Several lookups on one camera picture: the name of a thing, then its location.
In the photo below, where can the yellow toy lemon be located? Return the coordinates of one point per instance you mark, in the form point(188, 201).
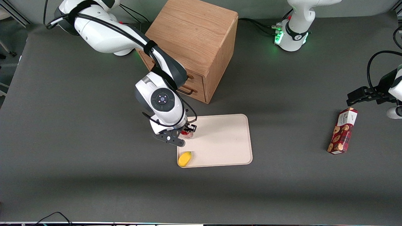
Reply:
point(184, 158)

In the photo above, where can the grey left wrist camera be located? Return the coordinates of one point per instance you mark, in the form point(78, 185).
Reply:
point(395, 112)

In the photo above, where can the beige plastic tray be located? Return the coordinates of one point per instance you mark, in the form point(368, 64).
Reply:
point(220, 141)

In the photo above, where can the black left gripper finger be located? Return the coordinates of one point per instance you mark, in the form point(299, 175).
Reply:
point(361, 92)
point(364, 100)

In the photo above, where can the aluminium frame bar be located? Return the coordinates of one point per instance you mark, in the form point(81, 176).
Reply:
point(396, 4)

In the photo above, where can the red cookie box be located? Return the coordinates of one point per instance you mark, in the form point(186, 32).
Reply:
point(342, 131)

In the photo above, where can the red coke bottle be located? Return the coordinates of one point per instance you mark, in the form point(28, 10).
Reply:
point(188, 135)

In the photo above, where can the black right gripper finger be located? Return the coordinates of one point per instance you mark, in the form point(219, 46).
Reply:
point(183, 133)
point(192, 128)

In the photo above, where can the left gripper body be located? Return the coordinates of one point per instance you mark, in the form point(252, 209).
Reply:
point(381, 89)

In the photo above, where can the wooden drawer front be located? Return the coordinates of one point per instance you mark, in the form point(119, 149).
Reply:
point(200, 96)
point(198, 82)

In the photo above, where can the wooden drawer cabinet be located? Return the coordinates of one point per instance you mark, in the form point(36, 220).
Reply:
point(201, 34)

